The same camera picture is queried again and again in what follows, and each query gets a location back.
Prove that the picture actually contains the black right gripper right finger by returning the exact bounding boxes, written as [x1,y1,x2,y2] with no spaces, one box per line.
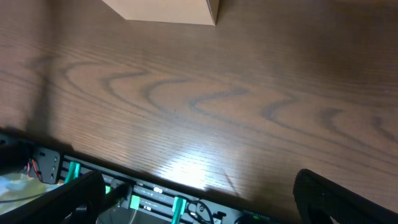
[293,169,397,224]

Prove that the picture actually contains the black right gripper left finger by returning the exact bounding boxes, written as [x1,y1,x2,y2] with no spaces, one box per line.
[1,171,105,224]

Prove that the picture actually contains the brown cardboard box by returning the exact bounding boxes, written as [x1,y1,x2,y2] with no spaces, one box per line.
[103,0,220,26]

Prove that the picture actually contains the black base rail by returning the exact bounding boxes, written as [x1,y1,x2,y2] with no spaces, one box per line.
[1,129,275,223]

